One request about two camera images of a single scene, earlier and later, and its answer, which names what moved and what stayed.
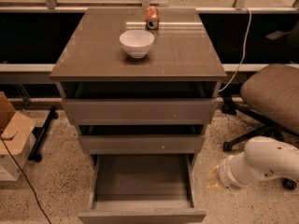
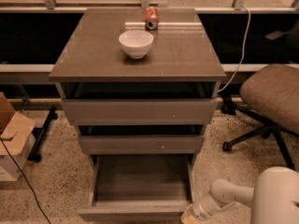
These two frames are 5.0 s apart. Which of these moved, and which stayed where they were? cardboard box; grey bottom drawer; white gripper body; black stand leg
Moved: white gripper body
Stayed: cardboard box; grey bottom drawer; black stand leg
